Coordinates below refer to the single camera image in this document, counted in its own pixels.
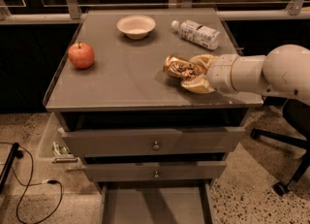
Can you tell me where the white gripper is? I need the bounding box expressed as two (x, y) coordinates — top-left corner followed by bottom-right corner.
(181, 54), (238, 94)

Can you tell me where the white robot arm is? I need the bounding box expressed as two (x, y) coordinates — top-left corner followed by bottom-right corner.
(181, 45), (310, 105)

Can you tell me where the grey top drawer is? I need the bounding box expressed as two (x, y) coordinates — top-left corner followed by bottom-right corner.
(61, 127), (245, 158)

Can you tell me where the grey drawer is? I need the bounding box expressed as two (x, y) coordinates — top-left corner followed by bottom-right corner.
(100, 181), (216, 224)
(84, 161), (227, 182)
(61, 127), (245, 158)

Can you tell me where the grey drawer cabinet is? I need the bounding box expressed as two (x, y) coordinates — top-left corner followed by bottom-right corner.
(45, 15), (263, 170)

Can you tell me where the grey middle drawer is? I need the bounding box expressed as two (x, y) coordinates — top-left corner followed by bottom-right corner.
(84, 161), (227, 182)

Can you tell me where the grey bottom drawer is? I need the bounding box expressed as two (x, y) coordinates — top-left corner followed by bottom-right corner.
(100, 181), (216, 224)

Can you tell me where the clear plastic water bottle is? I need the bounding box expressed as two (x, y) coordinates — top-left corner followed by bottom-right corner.
(171, 20), (221, 50)

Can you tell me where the white paper bowl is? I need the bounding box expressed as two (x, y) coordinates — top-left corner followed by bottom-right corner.
(116, 16), (156, 40)

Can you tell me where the black office chair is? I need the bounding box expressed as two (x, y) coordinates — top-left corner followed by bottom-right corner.
(250, 99), (310, 196)

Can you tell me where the red apple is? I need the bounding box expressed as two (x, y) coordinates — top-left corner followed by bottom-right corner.
(68, 42), (95, 69)

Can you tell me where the clear plastic storage bin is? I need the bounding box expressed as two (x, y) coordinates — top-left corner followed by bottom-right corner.
(37, 113), (83, 171)

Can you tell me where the black floor stand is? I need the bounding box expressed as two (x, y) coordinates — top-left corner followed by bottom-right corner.
(0, 143), (23, 193)

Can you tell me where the metal window rail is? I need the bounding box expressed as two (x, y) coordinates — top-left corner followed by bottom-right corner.
(0, 0), (310, 26)

